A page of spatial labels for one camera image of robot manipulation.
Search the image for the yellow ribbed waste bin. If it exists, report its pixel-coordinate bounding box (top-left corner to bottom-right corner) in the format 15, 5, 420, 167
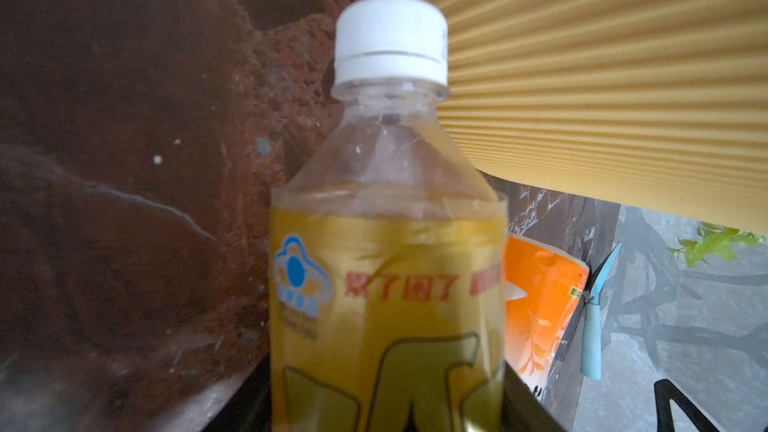
427, 0, 767, 234

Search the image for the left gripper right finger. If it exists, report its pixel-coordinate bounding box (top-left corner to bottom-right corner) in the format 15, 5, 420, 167
502, 364, 564, 432

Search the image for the orange cap white bottle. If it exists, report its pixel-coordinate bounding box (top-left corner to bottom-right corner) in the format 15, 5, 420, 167
504, 234, 589, 398

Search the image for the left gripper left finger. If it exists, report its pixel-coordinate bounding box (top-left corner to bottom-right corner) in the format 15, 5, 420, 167
203, 355, 272, 432

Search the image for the white pot with flowers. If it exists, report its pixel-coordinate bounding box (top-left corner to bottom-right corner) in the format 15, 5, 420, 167
667, 222, 767, 268

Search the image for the yellow red label bottle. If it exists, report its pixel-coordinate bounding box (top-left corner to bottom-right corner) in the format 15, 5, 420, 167
269, 0, 507, 431

